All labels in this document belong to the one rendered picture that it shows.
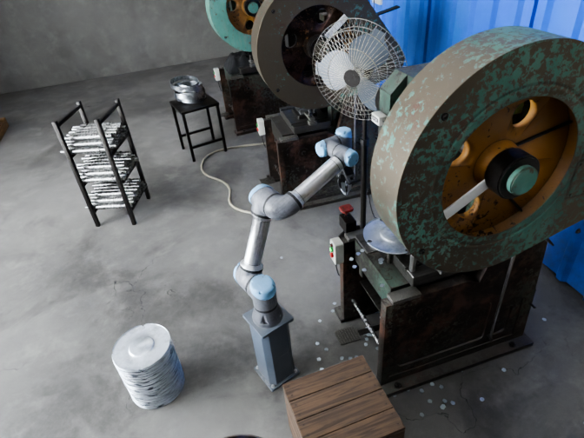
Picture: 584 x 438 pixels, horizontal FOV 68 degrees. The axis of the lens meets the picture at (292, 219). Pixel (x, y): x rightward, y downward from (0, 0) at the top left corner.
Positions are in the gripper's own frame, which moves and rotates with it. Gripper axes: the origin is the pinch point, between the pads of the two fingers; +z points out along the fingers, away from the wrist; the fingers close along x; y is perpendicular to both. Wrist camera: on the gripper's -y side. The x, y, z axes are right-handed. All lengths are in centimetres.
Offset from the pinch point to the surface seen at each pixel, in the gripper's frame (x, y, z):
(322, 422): 48, -85, 50
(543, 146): -42, -73, -50
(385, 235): -5.5, -33.1, 6.1
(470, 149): -12, -73, -56
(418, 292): -9, -59, 21
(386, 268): -3.0, -40.0, 20.3
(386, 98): -10, -19, -55
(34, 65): 267, 627, 50
